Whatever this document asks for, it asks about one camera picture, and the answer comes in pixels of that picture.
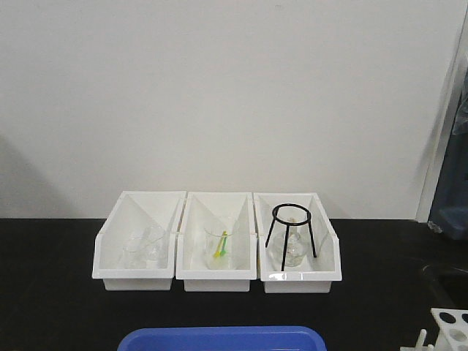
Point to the grey pegboard drying rack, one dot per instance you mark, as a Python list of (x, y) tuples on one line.
[(448, 214)]

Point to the white test tube rack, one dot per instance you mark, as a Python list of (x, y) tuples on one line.
[(452, 335)]

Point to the clear beaker in middle bin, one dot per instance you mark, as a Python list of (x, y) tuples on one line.
[(213, 231)]

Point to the clear beaker in bin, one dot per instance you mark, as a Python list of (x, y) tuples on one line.
[(145, 249), (213, 231)]

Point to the white middle storage bin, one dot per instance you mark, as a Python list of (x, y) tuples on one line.
[(200, 208)]

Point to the white storage bin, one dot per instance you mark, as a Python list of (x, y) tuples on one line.
[(314, 275), (134, 211), (200, 208)]

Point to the green plastic spatula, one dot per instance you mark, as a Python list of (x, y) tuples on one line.
[(224, 241)]

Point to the yellow plastic spatula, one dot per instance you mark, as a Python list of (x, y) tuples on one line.
[(216, 253)]

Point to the black metal tripod stand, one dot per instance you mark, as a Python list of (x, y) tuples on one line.
[(292, 214)]

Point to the clear glass flask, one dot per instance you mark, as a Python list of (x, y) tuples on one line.
[(289, 256)]

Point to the white right storage bin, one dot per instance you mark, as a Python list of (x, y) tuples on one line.
[(314, 275)]

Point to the clear beaker in left bin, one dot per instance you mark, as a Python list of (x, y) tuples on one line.
[(145, 249)]

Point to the white left storage bin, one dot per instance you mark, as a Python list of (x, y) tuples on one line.
[(134, 211)]

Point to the blue plastic tray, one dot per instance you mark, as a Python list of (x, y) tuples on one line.
[(224, 338)]

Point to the clear plastic bag of pegs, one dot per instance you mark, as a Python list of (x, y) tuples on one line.
[(460, 121)]

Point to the black lab sink basin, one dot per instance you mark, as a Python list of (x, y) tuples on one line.
[(448, 284)]

